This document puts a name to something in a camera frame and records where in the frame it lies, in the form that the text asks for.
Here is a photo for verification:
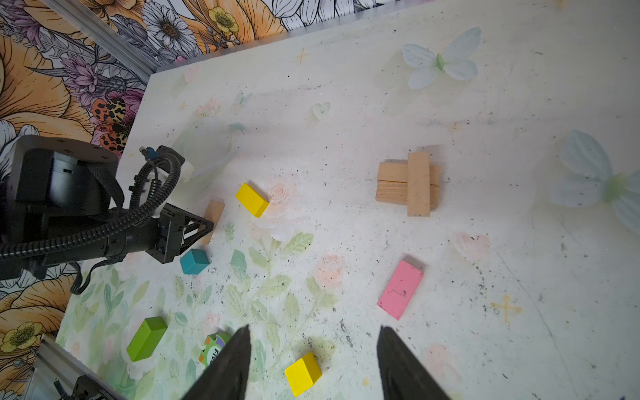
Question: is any yellow cube block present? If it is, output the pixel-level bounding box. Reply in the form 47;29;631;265
285;352;323;397

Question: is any yellow rectangular block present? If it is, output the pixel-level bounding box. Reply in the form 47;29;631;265
235;183;269;218

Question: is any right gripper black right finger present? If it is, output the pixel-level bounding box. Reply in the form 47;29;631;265
377;326;450;400

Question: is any teal cube block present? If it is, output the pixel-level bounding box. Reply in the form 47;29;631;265
180;248;210;275

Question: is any green rectangular block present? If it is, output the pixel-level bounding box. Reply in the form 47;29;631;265
127;317;168;363

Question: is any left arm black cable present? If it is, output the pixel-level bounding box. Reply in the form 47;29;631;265
0;149;182;261

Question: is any green owl toy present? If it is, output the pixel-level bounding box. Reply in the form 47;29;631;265
198;332;231;367

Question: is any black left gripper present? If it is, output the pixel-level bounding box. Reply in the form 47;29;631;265
107;204;214;264

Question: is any natural wood block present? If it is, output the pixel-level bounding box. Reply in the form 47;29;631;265
376;181;441;210
407;152;431;217
377;163;442;186

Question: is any clear plastic bowl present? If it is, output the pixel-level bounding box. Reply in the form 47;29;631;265
171;117;247;178

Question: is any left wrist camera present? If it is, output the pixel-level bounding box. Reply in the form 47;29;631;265
139;145;194;183

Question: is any aluminium rail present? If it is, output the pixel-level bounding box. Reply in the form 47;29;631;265
22;334;124;400

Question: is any pink rectangular block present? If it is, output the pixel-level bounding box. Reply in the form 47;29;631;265
378;261;424;321

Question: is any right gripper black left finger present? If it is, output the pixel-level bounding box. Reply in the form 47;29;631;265
183;325;252;400

